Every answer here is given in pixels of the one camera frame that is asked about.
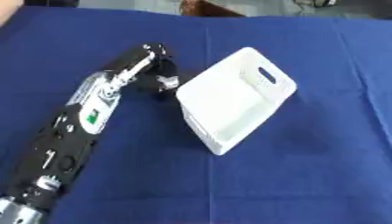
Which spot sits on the brown chair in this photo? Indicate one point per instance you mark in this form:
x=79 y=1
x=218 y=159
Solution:
x=204 y=8

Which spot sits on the white plastic basket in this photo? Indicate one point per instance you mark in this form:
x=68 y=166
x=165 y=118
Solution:
x=232 y=99

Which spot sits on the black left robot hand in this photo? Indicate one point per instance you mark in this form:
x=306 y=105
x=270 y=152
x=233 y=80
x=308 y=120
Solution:
x=137 y=59

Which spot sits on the person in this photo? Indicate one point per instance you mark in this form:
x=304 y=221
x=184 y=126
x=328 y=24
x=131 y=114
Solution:
x=7 y=10

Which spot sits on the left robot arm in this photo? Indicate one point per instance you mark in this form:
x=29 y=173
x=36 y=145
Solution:
x=61 y=145

